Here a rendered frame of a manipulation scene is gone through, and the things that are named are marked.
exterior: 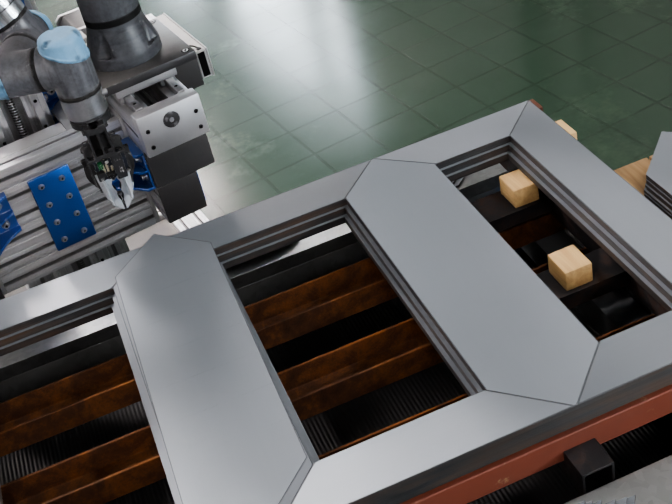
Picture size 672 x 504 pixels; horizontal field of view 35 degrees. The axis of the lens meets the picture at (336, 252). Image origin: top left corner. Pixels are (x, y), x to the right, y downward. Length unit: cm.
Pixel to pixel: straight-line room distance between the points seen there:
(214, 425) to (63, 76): 64
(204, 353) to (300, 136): 222
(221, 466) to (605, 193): 80
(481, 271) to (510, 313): 11
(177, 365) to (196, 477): 24
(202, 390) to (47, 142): 78
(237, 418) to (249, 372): 9
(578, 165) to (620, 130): 167
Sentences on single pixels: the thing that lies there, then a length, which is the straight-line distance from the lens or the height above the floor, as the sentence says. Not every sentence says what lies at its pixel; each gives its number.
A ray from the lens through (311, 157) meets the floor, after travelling 371.
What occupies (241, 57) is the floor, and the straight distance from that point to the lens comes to 450.
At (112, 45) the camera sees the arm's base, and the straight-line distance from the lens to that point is 218.
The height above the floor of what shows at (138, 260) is 86.
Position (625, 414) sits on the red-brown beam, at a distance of 156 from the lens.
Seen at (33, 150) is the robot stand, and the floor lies 94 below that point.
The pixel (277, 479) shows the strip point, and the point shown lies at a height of 86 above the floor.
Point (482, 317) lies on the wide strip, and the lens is 163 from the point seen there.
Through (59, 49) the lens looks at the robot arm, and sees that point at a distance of 181.
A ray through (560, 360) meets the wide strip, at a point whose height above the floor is 86.
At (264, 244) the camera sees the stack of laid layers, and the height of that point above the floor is 83.
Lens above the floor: 195
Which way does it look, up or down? 37 degrees down
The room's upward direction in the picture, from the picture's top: 14 degrees counter-clockwise
